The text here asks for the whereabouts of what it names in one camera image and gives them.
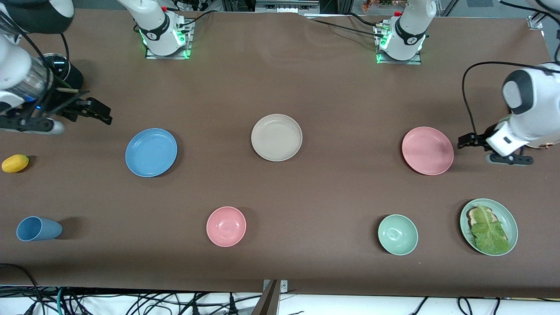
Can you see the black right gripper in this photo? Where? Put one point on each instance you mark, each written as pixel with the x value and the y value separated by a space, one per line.
pixel 65 106

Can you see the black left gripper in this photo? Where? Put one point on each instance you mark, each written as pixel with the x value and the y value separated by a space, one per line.
pixel 480 139

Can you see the pink shallow bowl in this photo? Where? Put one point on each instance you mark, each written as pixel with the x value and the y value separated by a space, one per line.
pixel 427 151

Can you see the blue shallow bowl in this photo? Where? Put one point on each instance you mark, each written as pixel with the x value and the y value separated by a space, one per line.
pixel 151 153

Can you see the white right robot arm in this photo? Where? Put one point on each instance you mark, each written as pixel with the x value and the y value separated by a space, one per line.
pixel 155 30

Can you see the glass lid with blue knob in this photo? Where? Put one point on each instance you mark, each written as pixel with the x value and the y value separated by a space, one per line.
pixel 60 65

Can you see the toast bread slice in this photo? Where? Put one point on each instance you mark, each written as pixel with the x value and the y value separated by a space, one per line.
pixel 471 214

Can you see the green shallow bowl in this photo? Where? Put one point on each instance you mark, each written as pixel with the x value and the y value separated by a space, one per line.
pixel 508 218

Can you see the green lettuce leaf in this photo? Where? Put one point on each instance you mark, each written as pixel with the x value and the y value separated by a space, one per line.
pixel 490 234

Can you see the yellow toy lemon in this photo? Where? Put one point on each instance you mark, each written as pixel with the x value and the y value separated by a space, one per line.
pixel 15 163

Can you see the small green deep bowl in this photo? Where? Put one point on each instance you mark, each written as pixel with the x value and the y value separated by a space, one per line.
pixel 397 234

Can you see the blue plastic cup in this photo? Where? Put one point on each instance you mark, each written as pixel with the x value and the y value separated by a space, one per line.
pixel 39 229

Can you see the orange artificial flowers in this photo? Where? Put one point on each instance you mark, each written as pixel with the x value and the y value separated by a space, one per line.
pixel 372 4

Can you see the brown table cover sheet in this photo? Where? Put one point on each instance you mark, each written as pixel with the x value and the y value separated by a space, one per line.
pixel 306 197

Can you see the small pink deep bowl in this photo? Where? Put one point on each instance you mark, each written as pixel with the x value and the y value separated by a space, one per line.
pixel 226 226

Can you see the beige shallow bowl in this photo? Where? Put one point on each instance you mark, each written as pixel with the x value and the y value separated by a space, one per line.
pixel 276 137

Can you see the dark metal bar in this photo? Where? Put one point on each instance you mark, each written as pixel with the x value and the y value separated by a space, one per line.
pixel 267 304

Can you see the metal base plate of right arm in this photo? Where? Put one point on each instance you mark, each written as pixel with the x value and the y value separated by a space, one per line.
pixel 153 56

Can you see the metal base plate of left arm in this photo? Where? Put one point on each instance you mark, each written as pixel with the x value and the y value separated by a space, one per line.
pixel 393 62

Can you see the silver corner bracket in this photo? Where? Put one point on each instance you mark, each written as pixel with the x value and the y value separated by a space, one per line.
pixel 534 22

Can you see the aluminium frame profile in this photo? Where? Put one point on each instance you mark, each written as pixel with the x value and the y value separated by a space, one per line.
pixel 286 6

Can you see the grey metal bracket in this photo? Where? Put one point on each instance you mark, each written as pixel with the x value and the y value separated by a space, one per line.
pixel 284 286

